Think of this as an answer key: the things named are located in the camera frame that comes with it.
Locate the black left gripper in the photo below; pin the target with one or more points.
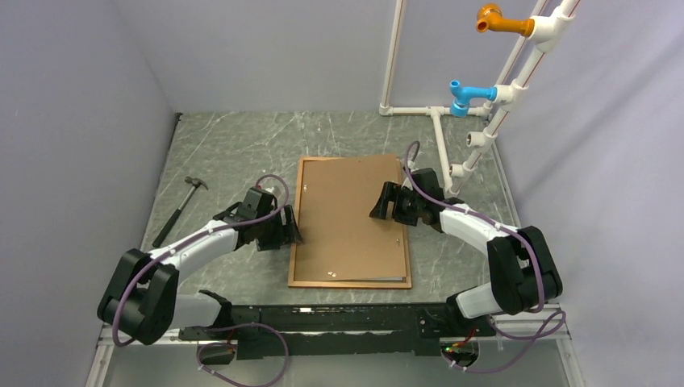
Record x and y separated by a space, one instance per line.
285 235

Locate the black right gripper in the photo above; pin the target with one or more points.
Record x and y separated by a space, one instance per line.
389 193

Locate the wooden picture frame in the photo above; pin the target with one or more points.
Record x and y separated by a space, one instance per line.
406 267

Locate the blue pipe elbow fitting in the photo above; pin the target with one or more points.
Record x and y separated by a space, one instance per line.
463 95

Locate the orange pipe elbow fitting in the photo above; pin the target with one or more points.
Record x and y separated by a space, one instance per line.
490 18

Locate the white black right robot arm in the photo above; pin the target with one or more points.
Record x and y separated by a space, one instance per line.
523 274

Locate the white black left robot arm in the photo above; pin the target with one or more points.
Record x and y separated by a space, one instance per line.
142 298

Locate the white PVC pipe rack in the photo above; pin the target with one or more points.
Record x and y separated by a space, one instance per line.
537 35

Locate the black handled claw hammer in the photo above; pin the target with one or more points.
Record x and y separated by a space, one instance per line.
195 183

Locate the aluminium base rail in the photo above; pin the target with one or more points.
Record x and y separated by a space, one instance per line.
422 329

